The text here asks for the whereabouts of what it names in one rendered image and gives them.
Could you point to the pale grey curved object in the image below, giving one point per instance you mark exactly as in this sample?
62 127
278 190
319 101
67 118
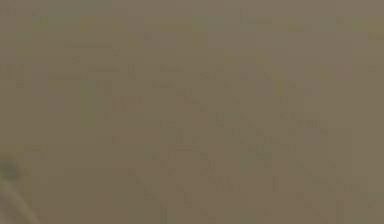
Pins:
9 203

